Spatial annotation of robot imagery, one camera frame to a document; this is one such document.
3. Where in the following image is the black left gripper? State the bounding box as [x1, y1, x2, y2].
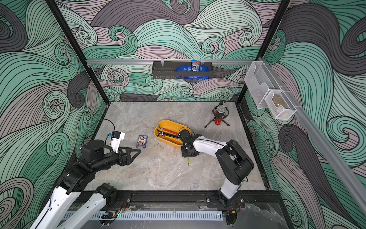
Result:
[92, 145, 140, 172]

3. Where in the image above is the red hex key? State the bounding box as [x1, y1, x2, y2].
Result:
[157, 125, 179, 137]

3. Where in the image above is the black hex key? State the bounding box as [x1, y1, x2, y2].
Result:
[155, 129, 181, 141]

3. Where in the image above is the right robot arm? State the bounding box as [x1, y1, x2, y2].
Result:
[178, 130, 254, 207]

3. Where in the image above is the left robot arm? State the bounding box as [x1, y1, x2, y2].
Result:
[31, 140, 141, 229]

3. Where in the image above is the blue playing cards box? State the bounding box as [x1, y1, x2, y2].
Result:
[136, 135, 148, 148]

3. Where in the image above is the yellow plastic storage box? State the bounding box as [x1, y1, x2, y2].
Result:
[153, 120, 193, 148]

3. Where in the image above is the black tripod microphone stand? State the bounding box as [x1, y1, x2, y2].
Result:
[204, 101, 230, 128]

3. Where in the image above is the blue snack packet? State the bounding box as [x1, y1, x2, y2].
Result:
[175, 60, 212, 79]

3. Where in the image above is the small clear bin with contents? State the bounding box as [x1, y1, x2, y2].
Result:
[265, 89, 296, 121]

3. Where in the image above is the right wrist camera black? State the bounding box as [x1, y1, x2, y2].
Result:
[178, 129, 192, 143]

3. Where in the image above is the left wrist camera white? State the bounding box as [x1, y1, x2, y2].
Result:
[110, 131, 125, 153]

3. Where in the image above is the black left camera cable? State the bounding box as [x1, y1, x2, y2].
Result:
[100, 118, 117, 145]

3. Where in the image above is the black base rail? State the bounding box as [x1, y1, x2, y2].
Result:
[107, 190, 282, 209]

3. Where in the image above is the white slotted cable duct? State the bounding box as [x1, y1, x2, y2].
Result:
[62, 211, 224, 221]

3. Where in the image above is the black wall shelf basket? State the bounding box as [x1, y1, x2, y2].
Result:
[152, 60, 214, 79]

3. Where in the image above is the black frame corner post left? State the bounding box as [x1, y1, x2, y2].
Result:
[45, 0, 110, 105]

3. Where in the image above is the black frame corner post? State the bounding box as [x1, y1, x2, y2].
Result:
[45, 0, 110, 105]
[236, 0, 292, 104]

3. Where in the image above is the clear plastic wall bin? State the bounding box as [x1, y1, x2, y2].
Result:
[244, 61, 280, 109]

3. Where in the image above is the aluminium back rail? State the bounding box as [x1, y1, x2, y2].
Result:
[86, 58, 254, 65]

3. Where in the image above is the aluminium rail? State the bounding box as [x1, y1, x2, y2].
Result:
[258, 57, 366, 207]
[86, 58, 254, 65]

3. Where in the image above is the black frame corner post right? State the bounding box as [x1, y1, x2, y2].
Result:
[236, 0, 292, 104]

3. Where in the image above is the aluminium right rail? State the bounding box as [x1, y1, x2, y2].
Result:
[258, 57, 366, 207]

